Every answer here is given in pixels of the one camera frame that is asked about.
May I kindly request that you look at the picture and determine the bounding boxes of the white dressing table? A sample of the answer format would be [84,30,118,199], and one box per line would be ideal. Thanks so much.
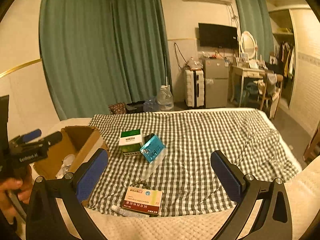
[230,65,266,107]

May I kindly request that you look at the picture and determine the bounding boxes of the white ointment tube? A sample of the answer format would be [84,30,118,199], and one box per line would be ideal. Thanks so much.
[111,205,150,218]

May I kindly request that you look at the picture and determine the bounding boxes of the grey mini fridge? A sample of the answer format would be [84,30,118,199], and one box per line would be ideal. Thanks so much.
[202,59,229,108]

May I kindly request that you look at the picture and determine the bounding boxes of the brown cardboard box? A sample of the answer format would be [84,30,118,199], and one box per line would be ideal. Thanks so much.
[34,126,110,206]

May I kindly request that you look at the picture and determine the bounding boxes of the white suitcase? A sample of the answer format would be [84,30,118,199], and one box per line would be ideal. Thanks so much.
[184,68,204,108]

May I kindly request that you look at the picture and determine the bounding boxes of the person's left hand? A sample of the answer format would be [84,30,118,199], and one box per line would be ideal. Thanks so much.
[1,165,33,224]

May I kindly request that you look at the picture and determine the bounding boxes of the wooden chair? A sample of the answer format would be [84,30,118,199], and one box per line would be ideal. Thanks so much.
[258,73,284,119]

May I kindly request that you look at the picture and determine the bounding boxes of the green checkered cloth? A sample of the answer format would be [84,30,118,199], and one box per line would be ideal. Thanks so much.
[88,108,302,217]

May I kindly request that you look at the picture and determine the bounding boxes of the blue foil packet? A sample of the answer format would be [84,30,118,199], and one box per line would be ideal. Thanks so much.
[140,133,165,163]

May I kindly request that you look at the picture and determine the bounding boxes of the clear tape roll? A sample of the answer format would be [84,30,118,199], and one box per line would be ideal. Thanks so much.
[55,154,75,179]

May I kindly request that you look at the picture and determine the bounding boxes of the green curtain right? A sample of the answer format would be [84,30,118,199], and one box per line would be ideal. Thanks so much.
[235,0,274,62]

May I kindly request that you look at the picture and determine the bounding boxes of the white louvered wardrobe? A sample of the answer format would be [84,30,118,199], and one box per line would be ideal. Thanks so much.
[269,5,319,135]

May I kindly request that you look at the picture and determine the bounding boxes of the large water bottle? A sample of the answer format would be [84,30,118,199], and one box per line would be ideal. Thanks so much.
[156,85,174,112]

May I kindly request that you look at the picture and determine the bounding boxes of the white quilted mattress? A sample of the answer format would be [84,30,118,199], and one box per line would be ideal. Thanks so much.
[15,107,320,240]

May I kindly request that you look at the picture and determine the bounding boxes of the green curtain left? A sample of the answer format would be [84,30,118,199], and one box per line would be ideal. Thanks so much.
[39,0,171,120]

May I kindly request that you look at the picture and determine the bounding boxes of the brown patterned bag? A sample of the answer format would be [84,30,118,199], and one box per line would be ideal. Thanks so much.
[108,102,126,114]

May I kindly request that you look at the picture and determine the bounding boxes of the oval vanity mirror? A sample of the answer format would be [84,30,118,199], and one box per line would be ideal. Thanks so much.
[239,31,258,60]

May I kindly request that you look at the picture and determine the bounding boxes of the small wooden stool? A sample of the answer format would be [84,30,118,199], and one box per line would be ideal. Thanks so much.
[303,124,320,165]

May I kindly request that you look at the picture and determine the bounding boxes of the green curtain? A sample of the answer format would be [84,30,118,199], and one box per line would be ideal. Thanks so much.
[39,0,171,120]
[235,0,274,62]

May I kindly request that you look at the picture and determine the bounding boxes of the green white carton box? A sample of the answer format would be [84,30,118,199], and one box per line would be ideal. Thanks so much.
[118,129,144,157]

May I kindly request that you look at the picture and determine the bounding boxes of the red white medicine box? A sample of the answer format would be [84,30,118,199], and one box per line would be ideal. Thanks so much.
[120,186,163,216]

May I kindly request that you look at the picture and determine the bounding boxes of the wall mounted television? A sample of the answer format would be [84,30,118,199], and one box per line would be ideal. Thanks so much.
[199,23,238,49]

